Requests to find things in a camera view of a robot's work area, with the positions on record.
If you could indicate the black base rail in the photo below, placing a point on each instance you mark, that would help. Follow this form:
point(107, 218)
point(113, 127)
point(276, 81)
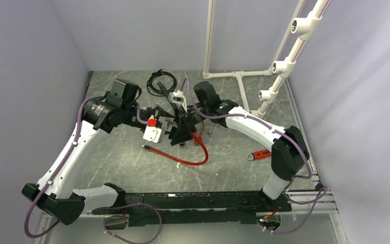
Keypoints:
point(244, 207)

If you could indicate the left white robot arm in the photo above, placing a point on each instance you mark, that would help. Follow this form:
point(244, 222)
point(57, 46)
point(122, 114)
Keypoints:
point(55, 192)

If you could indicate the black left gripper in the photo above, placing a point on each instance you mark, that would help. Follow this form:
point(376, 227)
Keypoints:
point(158, 112)

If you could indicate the small silver keys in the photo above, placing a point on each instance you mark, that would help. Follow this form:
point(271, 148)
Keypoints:
point(169, 124)

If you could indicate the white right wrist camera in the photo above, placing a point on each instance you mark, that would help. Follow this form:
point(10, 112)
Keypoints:
point(178, 98)

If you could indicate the white pvc pipe frame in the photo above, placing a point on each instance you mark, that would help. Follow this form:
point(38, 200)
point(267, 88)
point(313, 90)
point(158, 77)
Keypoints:
point(243, 35)

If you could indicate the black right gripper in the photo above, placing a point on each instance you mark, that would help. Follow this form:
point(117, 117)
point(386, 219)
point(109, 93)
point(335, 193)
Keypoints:
point(183, 132)

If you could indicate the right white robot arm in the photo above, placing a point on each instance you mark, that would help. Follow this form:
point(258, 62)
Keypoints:
point(289, 151)

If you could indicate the red cable bike lock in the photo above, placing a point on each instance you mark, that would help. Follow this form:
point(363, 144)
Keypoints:
point(189, 159)

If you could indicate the red handled wrench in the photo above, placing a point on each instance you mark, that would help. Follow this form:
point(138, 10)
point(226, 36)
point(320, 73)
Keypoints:
point(257, 155)

